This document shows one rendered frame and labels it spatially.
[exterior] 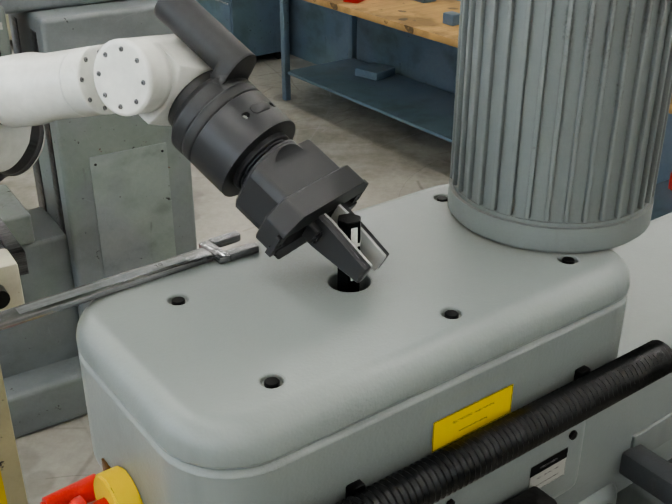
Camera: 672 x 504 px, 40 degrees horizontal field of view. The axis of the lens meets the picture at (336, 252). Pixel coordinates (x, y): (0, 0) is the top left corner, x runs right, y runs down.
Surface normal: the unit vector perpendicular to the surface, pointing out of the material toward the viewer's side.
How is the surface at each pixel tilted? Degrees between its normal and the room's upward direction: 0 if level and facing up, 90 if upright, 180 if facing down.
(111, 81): 81
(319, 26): 90
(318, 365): 0
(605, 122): 90
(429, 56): 90
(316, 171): 31
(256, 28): 90
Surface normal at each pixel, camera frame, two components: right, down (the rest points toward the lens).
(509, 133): -0.64, 0.36
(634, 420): 0.59, 0.37
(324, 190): 0.42, -0.63
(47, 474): 0.00, -0.89
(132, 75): -0.48, 0.26
